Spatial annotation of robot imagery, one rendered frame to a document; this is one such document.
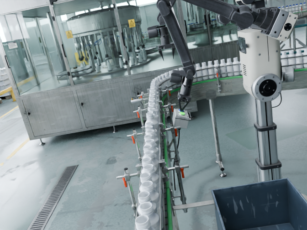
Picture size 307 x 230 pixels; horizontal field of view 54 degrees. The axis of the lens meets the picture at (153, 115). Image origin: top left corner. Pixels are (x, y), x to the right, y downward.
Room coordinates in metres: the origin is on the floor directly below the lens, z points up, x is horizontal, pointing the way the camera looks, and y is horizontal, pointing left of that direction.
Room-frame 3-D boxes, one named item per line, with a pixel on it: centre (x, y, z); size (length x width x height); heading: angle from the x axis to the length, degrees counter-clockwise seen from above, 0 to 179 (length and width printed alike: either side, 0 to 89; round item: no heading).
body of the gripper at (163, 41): (1.92, -0.16, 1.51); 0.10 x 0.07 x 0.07; 86
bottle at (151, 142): (1.20, 0.04, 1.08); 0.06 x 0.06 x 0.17
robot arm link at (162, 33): (1.92, -0.16, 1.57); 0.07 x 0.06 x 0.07; 86
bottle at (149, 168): (0.97, 0.05, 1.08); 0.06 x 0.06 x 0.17
